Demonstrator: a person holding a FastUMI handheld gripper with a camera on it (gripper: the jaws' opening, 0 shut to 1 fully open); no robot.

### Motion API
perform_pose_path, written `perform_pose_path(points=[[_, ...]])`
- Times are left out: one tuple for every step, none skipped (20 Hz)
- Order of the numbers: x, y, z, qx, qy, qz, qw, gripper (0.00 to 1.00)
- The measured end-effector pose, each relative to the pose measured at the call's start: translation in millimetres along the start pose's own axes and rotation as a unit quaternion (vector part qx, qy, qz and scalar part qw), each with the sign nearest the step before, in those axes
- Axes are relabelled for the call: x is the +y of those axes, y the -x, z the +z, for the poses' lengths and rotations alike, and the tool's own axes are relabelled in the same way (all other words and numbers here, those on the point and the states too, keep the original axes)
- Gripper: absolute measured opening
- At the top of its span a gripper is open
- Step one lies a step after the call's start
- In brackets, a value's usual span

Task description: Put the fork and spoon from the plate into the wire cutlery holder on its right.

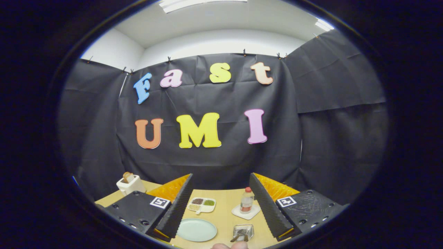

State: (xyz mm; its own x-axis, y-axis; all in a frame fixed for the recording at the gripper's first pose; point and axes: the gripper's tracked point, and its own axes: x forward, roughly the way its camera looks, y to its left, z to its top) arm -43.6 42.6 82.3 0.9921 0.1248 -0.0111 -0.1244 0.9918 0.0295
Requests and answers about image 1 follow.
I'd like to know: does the white divided dish with grains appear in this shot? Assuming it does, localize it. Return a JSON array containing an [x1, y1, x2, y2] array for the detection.
[[187, 197, 216, 215]]

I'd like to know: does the white toaster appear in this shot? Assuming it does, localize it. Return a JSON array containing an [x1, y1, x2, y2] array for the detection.
[[116, 175, 146, 196]]

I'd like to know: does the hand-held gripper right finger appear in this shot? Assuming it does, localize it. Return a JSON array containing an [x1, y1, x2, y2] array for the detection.
[[249, 173, 349, 242]]

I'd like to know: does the clear water bottle red cap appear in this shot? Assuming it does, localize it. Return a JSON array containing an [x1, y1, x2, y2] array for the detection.
[[240, 187, 255, 214]]

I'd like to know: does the long ceiling light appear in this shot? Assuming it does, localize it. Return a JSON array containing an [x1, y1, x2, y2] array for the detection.
[[159, 0, 248, 14]]

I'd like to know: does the metal wire basket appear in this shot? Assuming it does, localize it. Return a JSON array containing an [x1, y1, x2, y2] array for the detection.
[[233, 224, 254, 242]]

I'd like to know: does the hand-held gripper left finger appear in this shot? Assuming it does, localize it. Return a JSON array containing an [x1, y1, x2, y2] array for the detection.
[[104, 174, 194, 242]]

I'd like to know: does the white square coaster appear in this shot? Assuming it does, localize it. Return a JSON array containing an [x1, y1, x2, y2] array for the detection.
[[231, 203, 261, 220]]

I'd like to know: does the small ceiling light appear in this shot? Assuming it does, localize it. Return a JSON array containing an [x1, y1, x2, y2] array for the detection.
[[314, 19, 335, 33]]

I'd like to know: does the pale green plate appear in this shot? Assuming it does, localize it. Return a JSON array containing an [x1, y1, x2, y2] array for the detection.
[[177, 218, 218, 242]]

